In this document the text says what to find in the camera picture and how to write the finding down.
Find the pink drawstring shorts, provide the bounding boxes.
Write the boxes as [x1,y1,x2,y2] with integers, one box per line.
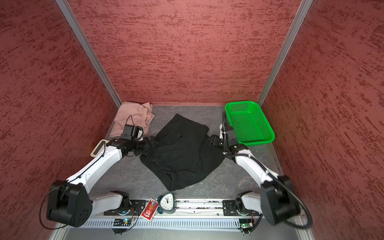
[110,102,155,138]

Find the black shorts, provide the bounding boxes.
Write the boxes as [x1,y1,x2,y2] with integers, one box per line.
[140,114,225,192]

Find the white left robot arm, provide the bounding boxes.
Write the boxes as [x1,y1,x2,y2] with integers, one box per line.
[45,136,157,227]

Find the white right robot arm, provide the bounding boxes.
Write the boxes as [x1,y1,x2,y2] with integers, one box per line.
[209,135,301,226]

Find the green plastic basket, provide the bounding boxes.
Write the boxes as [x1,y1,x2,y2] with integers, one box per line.
[225,101,276,146]

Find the cream desk calculator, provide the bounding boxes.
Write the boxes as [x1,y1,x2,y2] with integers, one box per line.
[90,139,109,158]

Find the teal analog clock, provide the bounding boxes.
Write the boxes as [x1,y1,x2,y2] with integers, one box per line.
[158,193,176,214]

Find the red snack packet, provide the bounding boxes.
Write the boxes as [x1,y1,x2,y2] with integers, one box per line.
[140,199,159,222]

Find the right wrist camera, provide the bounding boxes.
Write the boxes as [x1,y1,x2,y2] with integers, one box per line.
[221,125,236,140]

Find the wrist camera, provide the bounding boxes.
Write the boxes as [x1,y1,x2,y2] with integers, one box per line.
[221,125,236,140]
[120,125,144,141]

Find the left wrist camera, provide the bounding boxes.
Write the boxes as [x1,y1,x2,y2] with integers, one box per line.
[120,125,144,141]

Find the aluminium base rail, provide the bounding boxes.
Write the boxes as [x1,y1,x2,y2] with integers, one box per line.
[153,198,251,221]

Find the black corrugated cable hose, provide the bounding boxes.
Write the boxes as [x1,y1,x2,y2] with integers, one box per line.
[221,111,313,233]

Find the left aluminium corner post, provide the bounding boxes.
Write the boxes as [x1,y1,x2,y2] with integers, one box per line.
[56,0,122,108]

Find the aluminium corner post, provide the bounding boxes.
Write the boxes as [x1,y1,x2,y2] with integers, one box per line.
[56,0,122,108]
[258,0,313,106]

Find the right aluminium corner post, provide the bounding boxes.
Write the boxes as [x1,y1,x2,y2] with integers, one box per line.
[258,0,313,106]

